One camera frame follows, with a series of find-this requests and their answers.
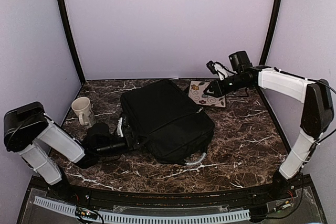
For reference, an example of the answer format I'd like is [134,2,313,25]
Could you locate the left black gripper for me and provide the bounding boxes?
[96,131,151,158]

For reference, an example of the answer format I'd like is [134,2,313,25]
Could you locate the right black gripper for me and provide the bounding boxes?
[204,73,249,98]

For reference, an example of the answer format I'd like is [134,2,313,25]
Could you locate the black student bag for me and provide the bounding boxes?
[120,80,215,166]

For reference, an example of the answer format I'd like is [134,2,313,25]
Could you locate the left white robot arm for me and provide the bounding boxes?
[4,102,139,201]

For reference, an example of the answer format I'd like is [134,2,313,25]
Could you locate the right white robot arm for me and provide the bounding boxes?
[204,51,334,200]

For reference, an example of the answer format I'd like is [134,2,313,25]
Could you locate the floral square plate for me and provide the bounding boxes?
[188,80,226,108]

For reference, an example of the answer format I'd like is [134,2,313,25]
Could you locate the beige ceramic mug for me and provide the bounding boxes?
[71,97,96,129]

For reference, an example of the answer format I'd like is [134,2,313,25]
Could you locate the clear tape roll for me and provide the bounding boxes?
[183,152,207,166]

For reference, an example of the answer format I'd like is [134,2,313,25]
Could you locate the small circuit board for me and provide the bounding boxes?
[75,207,98,220]

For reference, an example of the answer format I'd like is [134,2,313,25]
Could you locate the left black frame post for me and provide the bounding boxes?
[57,0,86,85]

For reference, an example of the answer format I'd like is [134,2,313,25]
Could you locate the black frame post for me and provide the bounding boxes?
[254,0,286,86]
[57,0,86,85]

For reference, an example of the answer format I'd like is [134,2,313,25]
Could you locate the grey slotted cable duct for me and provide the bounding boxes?
[33,196,250,224]

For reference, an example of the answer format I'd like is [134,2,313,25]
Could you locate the black front rail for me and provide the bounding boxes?
[22,175,318,210]

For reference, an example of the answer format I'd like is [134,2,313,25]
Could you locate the right black frame post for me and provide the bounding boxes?
[254,0,286,86]

